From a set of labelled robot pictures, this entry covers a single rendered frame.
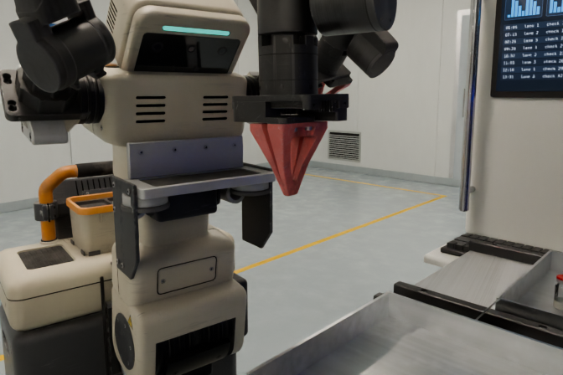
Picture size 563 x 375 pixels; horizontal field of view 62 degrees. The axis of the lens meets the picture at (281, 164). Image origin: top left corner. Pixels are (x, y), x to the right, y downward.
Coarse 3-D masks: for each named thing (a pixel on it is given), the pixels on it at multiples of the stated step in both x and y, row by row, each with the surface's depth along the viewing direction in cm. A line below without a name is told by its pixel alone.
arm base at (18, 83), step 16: (0, 80) 70; (16, 80) 71; (16, 96) 70; (32, 96) 68; (48, 96) 69; (64, 96) 71; (16, 112) 69; (32, 112) 70; (48, 112) 71; (64, 112) 73; (80, 112) 74
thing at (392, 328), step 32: (352, 320) 57; (384, 320) 63; (416, 320) 61; (448, 320) 58; (288, 352) 49; (320, 352) 53; (352, 352) 55; (384, 352) 55; (416, 352) 55; (448, 352) 55; (480, 352) 55; (512, 352) 53; (544, 352) 51
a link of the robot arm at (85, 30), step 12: (60, 24) 63; (72, 24) 63; (84, 24) 64; (60, 36) 61; (72, 36) 62; (84, 36) 63; (96, 36) 64; (72, 48) 61; (84, 48) 63; (96, 48) 64; (84, 60) 63; (96, 60) 65; (84, 72) 64; (96, 72) 67
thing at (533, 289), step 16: (544, 256) 78; (560, 256) 79; (528, 272) 71; (544, 272) 78; (560, 272) 79; (512, 288) 66; (528, 288) 72; (544, 288) 73; (496, 304) 62; (512, 304) 61; (528, 304) 67; (544, 304) 67; (544, 320) 58; (560, 320) 57
